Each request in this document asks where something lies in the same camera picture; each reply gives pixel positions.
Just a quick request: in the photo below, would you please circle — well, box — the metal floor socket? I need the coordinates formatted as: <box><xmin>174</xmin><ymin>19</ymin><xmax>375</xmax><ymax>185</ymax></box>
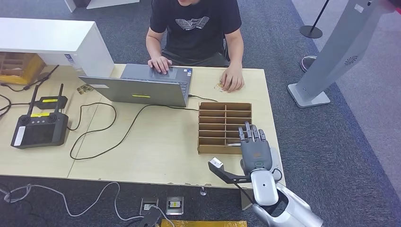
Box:
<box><xmin>166</xmin><ymin>196</ymin><xmax>185</xmax><ymax>216</ymax></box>

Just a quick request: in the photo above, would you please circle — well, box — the wooden card organizer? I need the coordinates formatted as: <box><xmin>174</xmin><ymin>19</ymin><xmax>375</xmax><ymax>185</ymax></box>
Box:
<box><xmin>197</xmin><ymin>102</ymin><xmax>254</xmax><ymax>156</ymax></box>

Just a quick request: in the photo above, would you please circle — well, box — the grey laptop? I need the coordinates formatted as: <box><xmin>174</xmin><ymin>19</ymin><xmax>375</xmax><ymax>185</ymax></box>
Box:
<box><xmin>79</xmin><ymin>63</ymin><xmax>194</xmax><ymax>108</ymax></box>

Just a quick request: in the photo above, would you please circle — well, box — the floor socket with white plug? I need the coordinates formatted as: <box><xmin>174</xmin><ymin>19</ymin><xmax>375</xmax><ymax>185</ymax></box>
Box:
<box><xmin>140</xmin><ymin>197</ymin><xmax>159</xmax><ymax>213</ymax></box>

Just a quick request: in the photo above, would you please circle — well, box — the yellow floor tape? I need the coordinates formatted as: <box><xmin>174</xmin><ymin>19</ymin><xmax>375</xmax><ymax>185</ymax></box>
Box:
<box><xmin>160</xmin><ymin>219</ymin><xmax>248</xmax><ymax>227</ymax></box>

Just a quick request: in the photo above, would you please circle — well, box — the shoe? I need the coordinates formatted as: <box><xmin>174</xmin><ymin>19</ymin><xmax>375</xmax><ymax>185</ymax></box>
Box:
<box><xmin>300</xmin><ymin>55</ymin><xmax>318</xmax><ymax>73</ymax></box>

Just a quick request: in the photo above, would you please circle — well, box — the black stanchion pole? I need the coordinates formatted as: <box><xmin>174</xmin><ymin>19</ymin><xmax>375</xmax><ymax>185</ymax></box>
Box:
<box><xmin>299</xmin><ymin>0</ymin><xmax>330</xmax><ymax>39</ymax></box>

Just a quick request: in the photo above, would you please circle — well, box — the long black looped cable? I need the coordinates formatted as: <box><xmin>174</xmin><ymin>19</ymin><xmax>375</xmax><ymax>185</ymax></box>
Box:
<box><xmin>67</xmin><ymin>102</ymin><xmax>200</xmax><ymax>160</ymax></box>

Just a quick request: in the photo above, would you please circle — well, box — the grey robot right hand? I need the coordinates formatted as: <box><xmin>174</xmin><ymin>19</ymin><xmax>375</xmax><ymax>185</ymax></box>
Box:
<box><xmin>238</xmin><ymin>121</ymin><xmax>273</xmax><ymax>176</ymax></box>

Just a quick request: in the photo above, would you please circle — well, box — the short black laptop cable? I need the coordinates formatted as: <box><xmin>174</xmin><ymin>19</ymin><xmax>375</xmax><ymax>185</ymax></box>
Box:
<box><xmin>189</xmin><ymin>94</ymin><xmax>219</xmax><ymax>103</ymax></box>

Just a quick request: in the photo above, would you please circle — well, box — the black remote controller with antennas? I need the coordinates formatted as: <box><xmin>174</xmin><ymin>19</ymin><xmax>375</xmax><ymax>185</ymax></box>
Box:
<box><xmin>10</xmin><ymin>83</ymin><xmax>70</xmax><ymax>149</ymax></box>

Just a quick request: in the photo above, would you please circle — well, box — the grey floor cable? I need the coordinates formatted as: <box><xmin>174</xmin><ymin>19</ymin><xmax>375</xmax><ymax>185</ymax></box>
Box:
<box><xmin>0</xmin><ymin>182</ymin><xmax>145</xmax><ymax>221</ymax></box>

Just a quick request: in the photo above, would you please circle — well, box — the black cable with adapter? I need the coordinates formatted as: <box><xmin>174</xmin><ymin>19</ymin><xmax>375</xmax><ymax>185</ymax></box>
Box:
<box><xmin>1</xmin><ymin>65</ymin><xmax>60</xmax><ymax>92</ymax></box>

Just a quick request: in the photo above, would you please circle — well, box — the white furniture base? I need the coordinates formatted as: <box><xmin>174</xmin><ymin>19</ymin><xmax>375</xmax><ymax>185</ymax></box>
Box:
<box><xmin>65</xmin><ymin>0</ymin><xmax>140</xmax><ymax>13</ymax></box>

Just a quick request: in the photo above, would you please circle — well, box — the small black device yellow label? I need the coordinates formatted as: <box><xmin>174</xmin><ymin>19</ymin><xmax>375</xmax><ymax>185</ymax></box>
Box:
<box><xmin>34</xmin><ymin>95</ymin><xmax>69</xmax><ymax>110</ymax></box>

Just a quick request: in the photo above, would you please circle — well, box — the pale desk leg panel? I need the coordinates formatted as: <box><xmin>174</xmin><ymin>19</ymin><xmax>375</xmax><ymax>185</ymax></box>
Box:
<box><xmin>240</xmin><ymin>189</ymin><xmax>255</xmax><ymax>211</ymax></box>

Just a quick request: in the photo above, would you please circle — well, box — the small camouflage patterned item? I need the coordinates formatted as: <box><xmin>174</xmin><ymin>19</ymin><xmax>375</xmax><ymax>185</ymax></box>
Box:
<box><xmin>77</xmin><ymin>84</ymin><xmax>95</xmax><ymax>95</ymax></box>

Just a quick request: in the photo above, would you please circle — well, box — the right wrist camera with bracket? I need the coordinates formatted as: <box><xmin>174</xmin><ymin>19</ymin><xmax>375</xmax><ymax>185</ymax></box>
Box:
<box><xmin>208</xmin><ymin>157</ymin><xmax>252</xmax><ymax>185</ymax></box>

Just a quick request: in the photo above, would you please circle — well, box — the person's right hand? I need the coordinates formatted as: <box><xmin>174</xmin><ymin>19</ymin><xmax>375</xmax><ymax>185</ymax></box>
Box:
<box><xmin>148</xmin><ymin>56</ymin><xmax>173</xmax><ymax>75</ymax></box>

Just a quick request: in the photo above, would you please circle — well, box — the person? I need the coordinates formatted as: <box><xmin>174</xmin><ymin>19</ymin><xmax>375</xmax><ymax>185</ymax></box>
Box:
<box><xmin>145</xmin><ymin>0</ymin><xmax>245</xmax><ymax>94</ymax></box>

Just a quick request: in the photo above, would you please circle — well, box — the white power cable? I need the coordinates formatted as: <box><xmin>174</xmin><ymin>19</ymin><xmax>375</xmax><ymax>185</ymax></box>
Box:
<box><xmin>153</xmin><ymin>205</ymin><xmax>176</xmax><ymax>227</ymax></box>

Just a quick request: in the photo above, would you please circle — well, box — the grey kiosk stand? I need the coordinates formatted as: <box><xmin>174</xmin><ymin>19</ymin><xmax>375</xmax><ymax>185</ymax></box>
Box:
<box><xmin>287</xmin><ymin>0</ymin><xmax>389</xmax><ymax>109</ymax></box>

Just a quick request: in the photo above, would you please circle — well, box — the thin black cable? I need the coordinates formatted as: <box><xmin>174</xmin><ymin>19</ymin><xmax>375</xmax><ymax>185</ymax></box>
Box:
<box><xmin>0</xmin><ymin>93</ymin><xmax>37</xmax><ymax>119</ymax></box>

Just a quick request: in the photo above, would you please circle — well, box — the white cabinet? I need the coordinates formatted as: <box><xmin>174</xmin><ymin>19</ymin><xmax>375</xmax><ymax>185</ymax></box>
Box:
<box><xmin>0</xmin><ymin>17</ymin><xmax>115</xmax><ymax>79</ymax></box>

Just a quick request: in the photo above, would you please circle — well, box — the person's left hand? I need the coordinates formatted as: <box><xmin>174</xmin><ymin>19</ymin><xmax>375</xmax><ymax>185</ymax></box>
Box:
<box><xmin>220</xmin><ymin>64</ymin><xmax>245</xmax><ymax>94</ymax></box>

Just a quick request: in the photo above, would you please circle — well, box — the yellow cardboard box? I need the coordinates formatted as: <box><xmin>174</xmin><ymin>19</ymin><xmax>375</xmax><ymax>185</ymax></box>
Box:
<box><xmin>0</xmin><ymin>52</ymin><xmax>47</xmax><ymax>85</ymax></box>

